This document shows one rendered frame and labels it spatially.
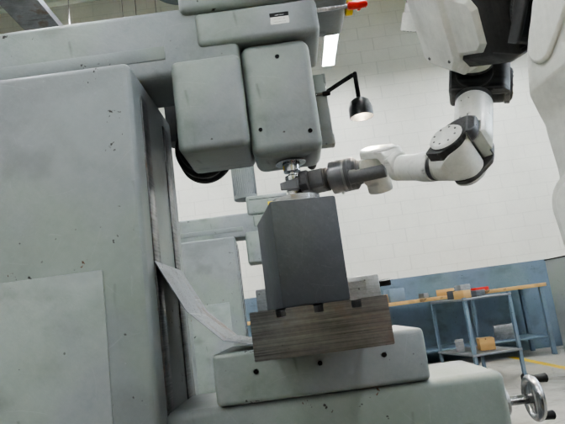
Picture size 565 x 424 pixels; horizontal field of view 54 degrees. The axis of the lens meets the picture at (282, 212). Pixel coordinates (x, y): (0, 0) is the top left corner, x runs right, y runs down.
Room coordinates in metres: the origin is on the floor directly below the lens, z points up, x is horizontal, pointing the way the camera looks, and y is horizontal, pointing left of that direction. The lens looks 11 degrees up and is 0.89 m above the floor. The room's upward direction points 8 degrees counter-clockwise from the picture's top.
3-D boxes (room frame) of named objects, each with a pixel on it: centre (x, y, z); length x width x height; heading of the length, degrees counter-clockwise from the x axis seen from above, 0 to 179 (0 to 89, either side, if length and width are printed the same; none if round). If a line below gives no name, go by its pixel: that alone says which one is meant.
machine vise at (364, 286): (1.66, -0.07, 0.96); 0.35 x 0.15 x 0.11; 88
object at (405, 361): (1.51, -0.04, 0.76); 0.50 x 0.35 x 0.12; 90
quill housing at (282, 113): (1.51, -0.04, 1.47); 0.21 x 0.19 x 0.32; 0
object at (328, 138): (1.51, -0.15, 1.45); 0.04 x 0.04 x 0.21; 0
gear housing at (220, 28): (1.51, 0.00, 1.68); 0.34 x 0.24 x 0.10; 90
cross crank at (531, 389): (1.51, -0.54, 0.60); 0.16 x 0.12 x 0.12; 90
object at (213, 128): (1.51, 0.15, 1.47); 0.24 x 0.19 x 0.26; 0
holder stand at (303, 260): (1.07, -0.02, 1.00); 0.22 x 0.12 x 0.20; 10
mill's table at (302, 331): (1.55, -0.04, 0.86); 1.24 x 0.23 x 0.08; 0
